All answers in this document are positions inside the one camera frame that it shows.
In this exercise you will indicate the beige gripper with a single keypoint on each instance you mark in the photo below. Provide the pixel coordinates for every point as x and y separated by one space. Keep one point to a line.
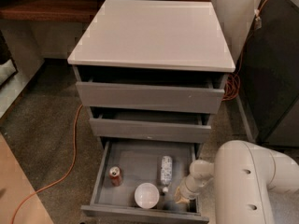
186 191

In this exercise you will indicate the clear blue plastic bottle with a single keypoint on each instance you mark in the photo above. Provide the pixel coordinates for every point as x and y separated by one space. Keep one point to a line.
166 172

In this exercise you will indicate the grey bottom drawer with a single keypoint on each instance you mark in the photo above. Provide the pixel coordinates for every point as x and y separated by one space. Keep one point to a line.
140 162

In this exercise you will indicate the grey drawer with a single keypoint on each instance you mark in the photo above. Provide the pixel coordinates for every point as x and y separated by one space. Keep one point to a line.
150 125
205 99
140 162

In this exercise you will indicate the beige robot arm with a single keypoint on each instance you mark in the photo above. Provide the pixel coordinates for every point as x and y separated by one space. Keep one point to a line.
243 175

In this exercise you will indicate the grey middle drawer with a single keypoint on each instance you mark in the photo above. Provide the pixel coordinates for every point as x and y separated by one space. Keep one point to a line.
150 125

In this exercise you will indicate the grey top drawer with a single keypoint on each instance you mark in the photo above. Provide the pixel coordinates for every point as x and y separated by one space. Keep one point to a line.
205 99

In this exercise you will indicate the white cabinet counter top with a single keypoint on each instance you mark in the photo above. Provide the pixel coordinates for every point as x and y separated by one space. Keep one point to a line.
174 35

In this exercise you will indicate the white bowl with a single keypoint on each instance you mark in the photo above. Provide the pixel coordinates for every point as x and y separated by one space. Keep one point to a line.
147 195

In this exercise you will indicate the red soda can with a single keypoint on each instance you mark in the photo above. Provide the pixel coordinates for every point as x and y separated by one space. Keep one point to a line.
115 175

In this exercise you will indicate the dark chair with cushion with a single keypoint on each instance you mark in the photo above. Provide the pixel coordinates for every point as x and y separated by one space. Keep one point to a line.
7 66

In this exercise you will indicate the dark wooden shelf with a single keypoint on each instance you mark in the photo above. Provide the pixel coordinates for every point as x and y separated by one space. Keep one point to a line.
54 10

